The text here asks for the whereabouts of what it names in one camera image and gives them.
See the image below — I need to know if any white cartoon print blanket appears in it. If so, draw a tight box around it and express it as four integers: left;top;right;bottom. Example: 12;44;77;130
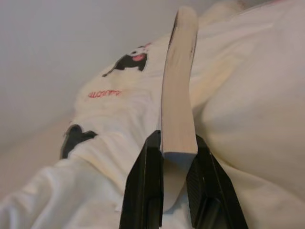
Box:
0;0;305;229

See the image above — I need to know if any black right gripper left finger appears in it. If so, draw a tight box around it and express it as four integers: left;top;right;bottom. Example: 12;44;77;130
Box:
118;129;165;229

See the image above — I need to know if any white paperback book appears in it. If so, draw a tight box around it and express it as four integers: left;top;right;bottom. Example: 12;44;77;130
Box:
158;5;200;166

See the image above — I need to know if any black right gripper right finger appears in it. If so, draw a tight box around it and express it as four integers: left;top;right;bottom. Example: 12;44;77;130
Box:
185;134;250;229

